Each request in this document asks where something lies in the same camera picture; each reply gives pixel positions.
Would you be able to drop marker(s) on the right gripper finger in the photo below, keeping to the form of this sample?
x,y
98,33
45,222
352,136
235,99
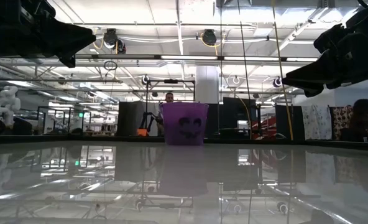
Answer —
x,y
314,91
314,76

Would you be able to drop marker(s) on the purple halloween bucket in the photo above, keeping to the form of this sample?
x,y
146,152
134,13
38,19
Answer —
x,y
184,124

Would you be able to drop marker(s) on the white floral cloth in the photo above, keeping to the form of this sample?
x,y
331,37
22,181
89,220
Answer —
x,y
317,122

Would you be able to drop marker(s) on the dark red patterned cloth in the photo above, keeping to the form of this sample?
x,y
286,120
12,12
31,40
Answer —
x,y
341,118

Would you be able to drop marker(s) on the person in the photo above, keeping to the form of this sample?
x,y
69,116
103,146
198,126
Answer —
x,y
361,121
169,97

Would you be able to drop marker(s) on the red rack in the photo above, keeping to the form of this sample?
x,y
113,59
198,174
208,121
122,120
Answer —
x,y
266,124

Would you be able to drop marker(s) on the black partition panel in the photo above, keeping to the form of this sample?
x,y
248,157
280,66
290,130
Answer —
x,y
129,118

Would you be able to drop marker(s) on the small orange object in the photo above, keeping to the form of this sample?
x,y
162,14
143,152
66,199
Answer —
x,y
142,132

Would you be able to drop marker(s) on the black metal gantry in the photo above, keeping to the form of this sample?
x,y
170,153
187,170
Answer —
x,y
171,81

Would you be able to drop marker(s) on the white round column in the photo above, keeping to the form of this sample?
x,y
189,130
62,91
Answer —
x,y
207,84

